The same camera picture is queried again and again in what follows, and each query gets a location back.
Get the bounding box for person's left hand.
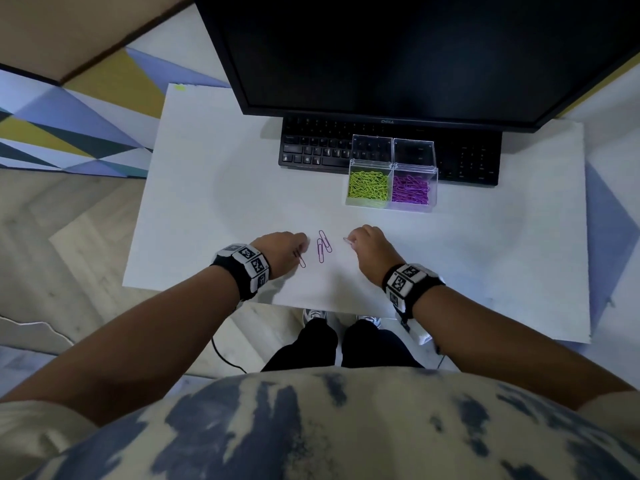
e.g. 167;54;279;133
249;231;309;281

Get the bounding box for person's right hand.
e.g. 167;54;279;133
345;224;407;287

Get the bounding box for heap of green paper clips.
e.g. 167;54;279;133
347;169;391;201

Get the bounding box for small heap of purple clips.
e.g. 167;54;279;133
391;174;431;205

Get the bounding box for transparent box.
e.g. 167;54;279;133
345;134;395;209
389;138;440;214

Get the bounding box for person's right forearm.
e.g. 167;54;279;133
412;284;623;411

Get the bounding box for person's left forearm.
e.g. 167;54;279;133
0;267;241;428

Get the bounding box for person's black trousers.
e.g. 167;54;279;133
260;317;426;373

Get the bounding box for person's tie-dye shirt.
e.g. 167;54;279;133
0;367;640;480

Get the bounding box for black left wristband with markers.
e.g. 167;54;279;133
209;243;273;302

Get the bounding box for black keyboard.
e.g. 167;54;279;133
278;113;503;187

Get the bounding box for black computer monitor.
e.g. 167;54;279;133
192;0;640;135

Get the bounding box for brown wooden board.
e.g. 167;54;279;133
0;0;195;87

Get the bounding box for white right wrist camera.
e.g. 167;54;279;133
399;318;435;347

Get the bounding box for black left camera cable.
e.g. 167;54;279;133
209;334;249;375

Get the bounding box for white cable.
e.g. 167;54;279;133
0;316;72;354

